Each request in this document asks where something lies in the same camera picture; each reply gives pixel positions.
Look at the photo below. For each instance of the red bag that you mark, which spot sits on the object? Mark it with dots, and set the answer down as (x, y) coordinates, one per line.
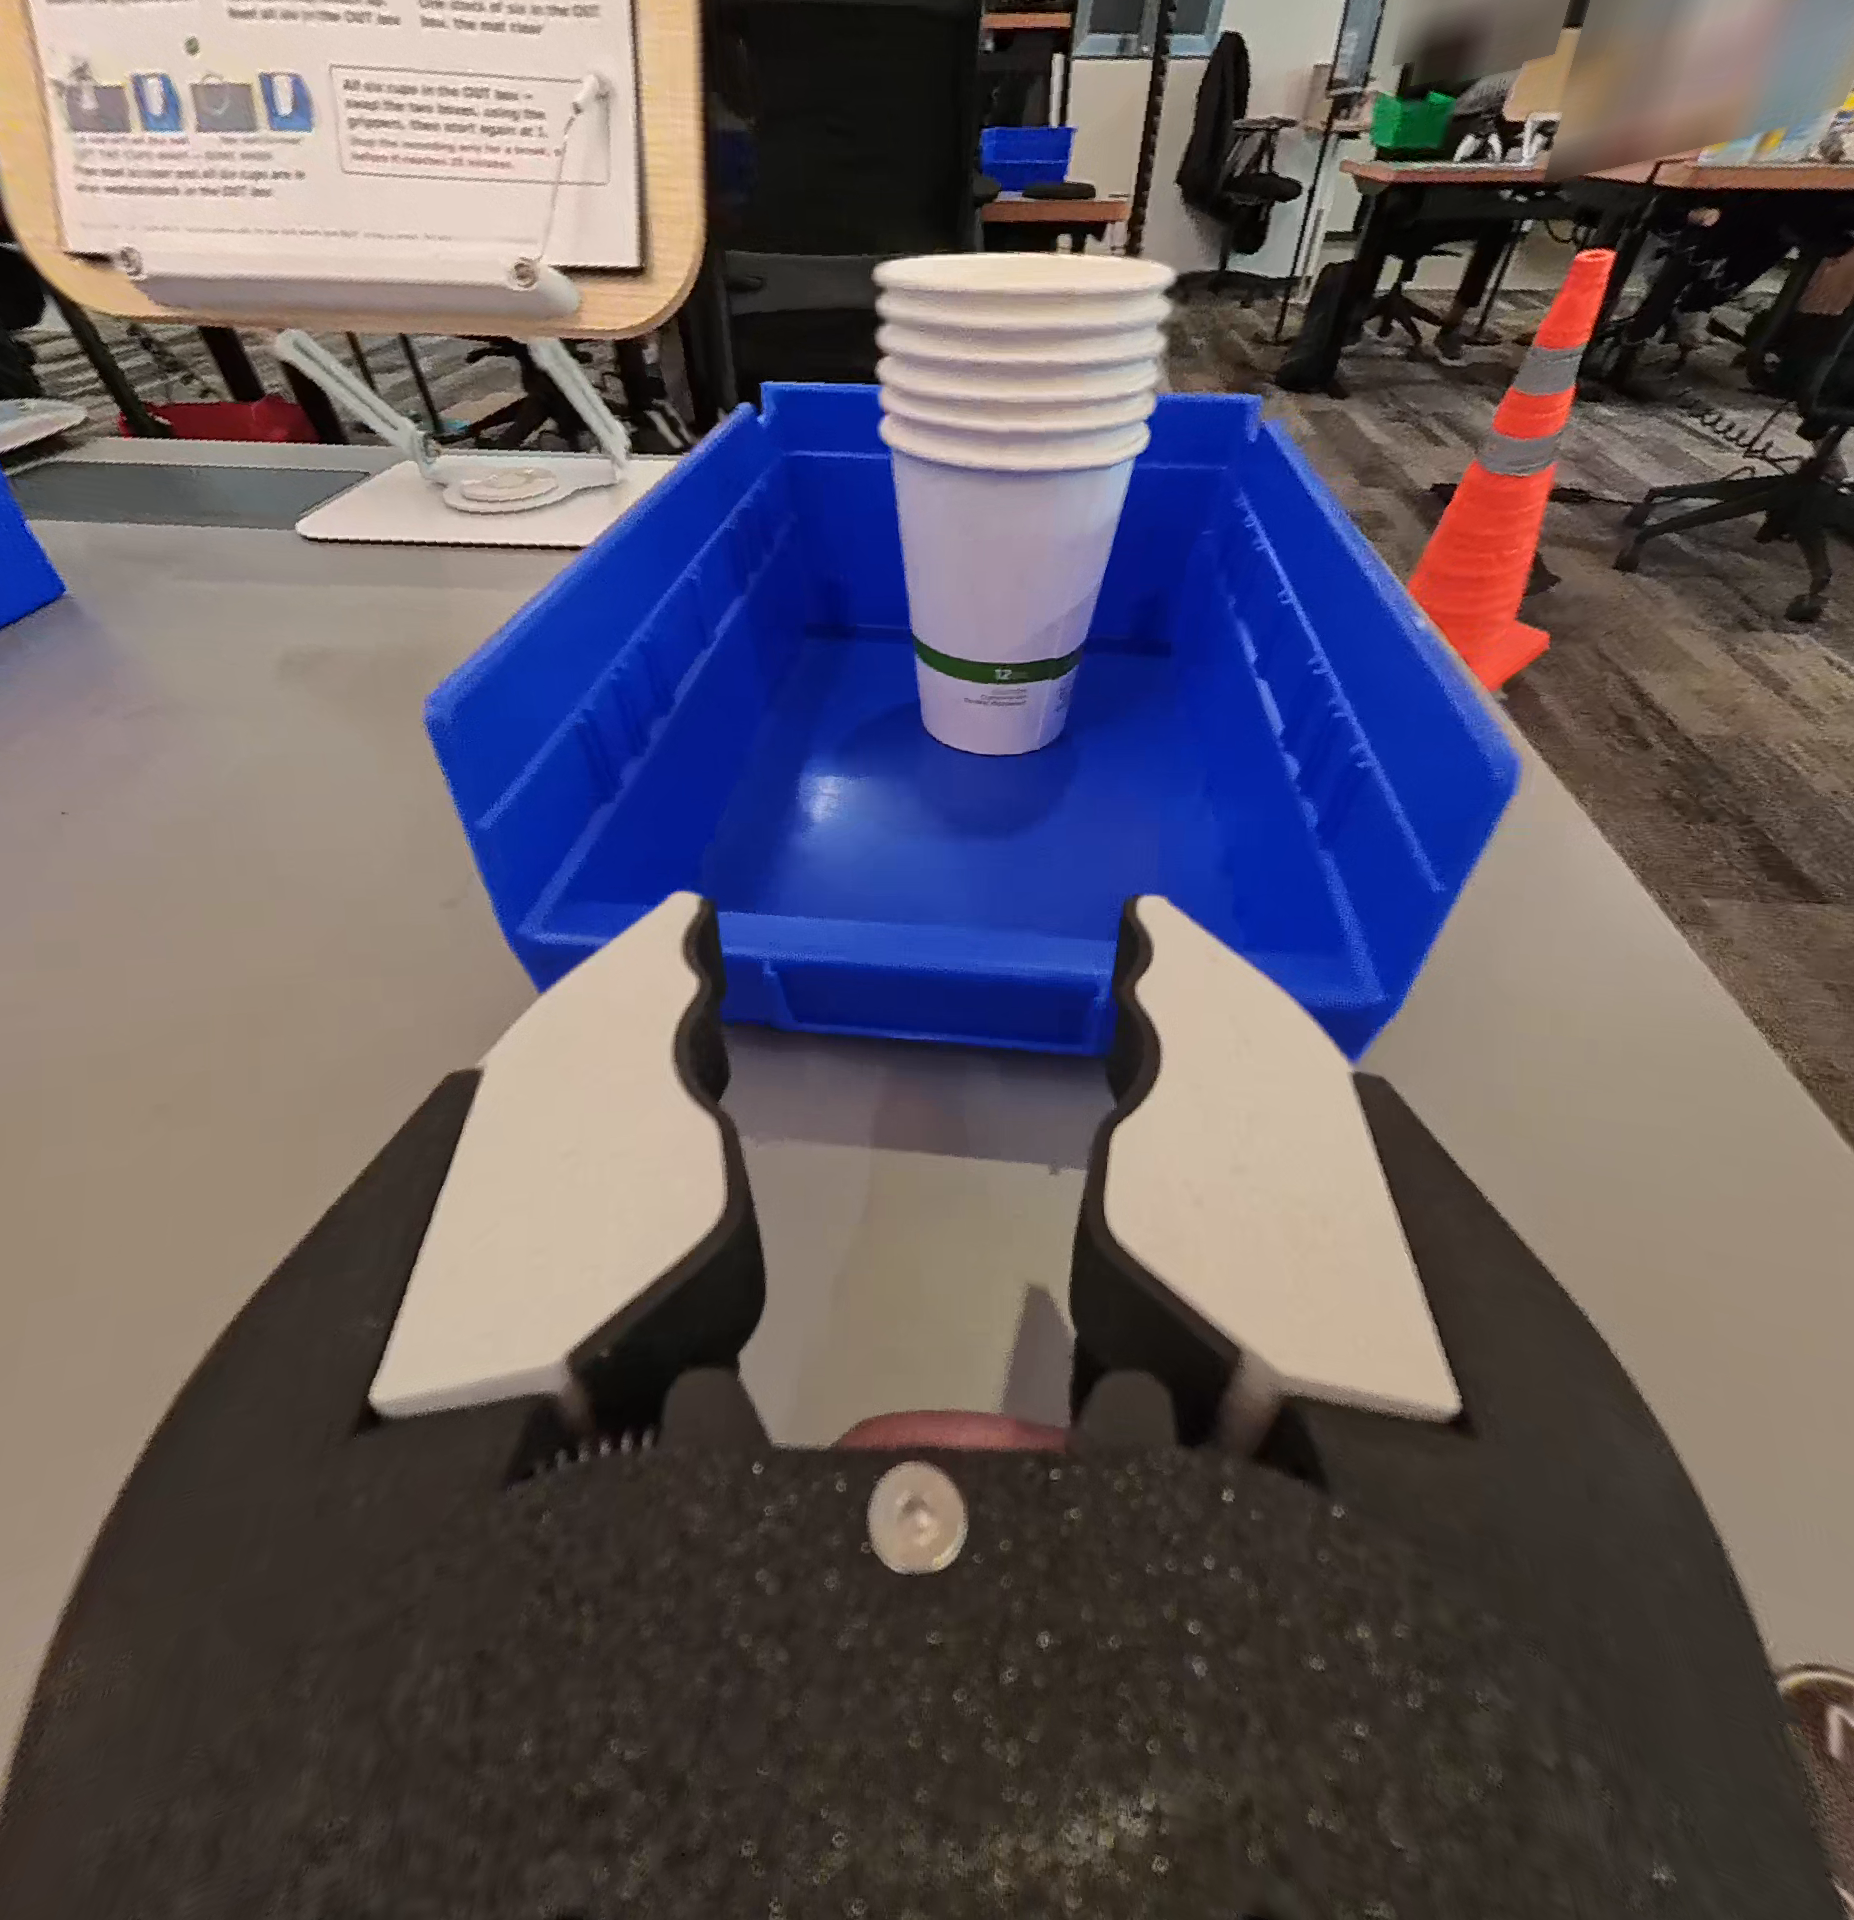
(236, 420)

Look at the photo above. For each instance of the orange traffic cone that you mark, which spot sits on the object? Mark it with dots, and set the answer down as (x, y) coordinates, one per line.
(1481, 569)

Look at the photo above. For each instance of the stack of white paper cups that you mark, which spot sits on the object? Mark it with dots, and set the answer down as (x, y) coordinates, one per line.
(1003, 601)

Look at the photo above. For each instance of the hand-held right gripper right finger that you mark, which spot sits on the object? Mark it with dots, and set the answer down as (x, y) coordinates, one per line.
(1272, 1201)

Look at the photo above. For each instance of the black floor bag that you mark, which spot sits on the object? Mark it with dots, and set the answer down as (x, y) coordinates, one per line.
(1324, 338)

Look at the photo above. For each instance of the blue plastic bin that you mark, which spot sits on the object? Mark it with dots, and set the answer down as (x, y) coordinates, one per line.
(4, 555)
(942, 855)
(1024, 157)

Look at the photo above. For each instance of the wooden desk black legs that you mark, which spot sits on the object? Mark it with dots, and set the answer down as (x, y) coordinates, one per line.
(1465, 172)

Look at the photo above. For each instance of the green plastic bin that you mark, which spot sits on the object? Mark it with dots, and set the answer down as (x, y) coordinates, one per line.
(1416, 119)

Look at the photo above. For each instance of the white board stand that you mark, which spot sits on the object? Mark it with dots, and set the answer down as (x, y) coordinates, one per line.
(387, 516)

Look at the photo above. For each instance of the wooden instruction board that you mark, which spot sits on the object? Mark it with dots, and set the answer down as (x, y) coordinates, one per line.
(342, 150)

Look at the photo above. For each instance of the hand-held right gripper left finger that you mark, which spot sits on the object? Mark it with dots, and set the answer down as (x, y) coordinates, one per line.
(567, 1201)

